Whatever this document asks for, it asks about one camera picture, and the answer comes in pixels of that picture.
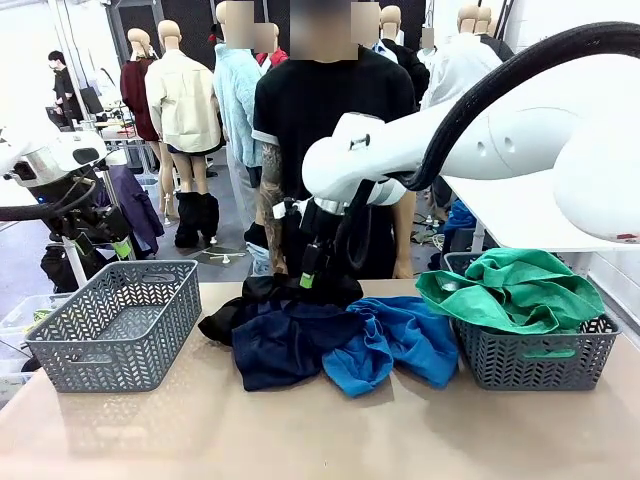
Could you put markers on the clear plastic storage box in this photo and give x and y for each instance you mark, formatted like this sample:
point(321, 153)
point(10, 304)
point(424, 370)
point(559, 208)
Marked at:
point(25, 320)

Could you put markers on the person in black t-shirt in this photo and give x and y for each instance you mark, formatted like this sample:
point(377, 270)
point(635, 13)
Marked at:
point(320, 100)

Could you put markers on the blue cloth bundle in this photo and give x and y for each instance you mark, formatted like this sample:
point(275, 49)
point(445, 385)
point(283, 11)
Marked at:
point(460, 220)

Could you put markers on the mannequin in light blue fleece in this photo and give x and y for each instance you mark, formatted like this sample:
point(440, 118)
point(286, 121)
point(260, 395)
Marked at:
point(237, 100)

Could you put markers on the mannequin in white shirt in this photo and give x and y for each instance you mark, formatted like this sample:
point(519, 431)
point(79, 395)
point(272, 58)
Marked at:
point(460, 65)

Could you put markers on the mannequin in cream jacket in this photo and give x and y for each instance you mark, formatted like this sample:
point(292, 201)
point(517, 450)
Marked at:
point(180, 105)

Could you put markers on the black backpack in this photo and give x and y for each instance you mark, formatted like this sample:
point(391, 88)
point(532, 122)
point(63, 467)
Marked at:
point(57, 272)

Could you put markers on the large white table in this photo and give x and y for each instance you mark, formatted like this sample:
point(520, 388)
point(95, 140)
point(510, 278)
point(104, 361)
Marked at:
point(500, 215)

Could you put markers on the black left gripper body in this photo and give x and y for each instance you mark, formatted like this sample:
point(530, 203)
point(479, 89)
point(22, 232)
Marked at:
point(90, 217)

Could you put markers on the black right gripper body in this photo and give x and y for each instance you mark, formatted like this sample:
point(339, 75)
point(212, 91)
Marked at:
point(317, 225)

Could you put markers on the tattooed right forearm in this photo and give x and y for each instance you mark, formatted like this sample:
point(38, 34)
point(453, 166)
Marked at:
point(272, 225)

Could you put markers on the green-tipped left gripper finger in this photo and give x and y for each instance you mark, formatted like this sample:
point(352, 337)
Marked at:
point(122, 248)
point(84, 245)

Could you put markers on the green garment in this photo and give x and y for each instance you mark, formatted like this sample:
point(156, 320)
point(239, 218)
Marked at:
point(500, 300)

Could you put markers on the mannequin in red jacket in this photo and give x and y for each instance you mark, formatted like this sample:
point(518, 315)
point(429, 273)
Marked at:
point(274, 56)

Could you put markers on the mannequin in black coat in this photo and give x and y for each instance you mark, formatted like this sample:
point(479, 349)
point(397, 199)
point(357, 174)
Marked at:
point(407, 65)

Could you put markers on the person's left hand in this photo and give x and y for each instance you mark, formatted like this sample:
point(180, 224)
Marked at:
point(403, 268)

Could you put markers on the person's tattooed right hand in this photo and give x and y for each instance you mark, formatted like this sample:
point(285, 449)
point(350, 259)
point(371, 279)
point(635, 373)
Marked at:
point(281, 262)

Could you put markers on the light denim jeans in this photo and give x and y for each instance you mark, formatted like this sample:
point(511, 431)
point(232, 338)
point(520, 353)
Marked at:
point(257, 262)

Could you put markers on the black garment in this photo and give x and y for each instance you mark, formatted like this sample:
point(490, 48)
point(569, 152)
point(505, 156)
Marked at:
point(225, 320)

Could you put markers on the person's left forearm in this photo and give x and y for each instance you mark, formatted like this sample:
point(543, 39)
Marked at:
point(404, 225)

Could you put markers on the masked person in black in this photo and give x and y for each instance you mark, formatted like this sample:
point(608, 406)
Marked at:
point(64, 87)

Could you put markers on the purple jacket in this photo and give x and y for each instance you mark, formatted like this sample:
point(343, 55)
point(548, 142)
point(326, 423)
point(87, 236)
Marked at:
point(140, 210)

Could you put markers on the navy blue garment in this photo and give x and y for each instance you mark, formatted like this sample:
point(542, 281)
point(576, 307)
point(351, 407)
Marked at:
point(280, 350)

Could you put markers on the white mannequin floor base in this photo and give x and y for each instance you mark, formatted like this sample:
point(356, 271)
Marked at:
point(225, 258)

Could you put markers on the grey plastic woven basket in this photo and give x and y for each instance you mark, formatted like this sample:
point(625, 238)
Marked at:
point(125, 370)
point(525, 370)

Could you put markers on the bright blue garment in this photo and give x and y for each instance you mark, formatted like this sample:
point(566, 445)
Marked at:
point(415, 335)

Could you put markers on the mannequin in maroon top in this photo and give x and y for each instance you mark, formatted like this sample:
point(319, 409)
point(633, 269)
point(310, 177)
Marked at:
point(137, 95)

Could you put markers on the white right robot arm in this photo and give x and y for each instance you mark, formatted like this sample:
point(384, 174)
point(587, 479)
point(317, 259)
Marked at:
point(500, 140)

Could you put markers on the black bunched trousers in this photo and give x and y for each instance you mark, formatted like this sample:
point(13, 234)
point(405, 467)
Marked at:
point(255, 235)

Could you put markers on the silver metal pole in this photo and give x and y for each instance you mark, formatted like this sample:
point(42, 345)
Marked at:
point(67, 50)

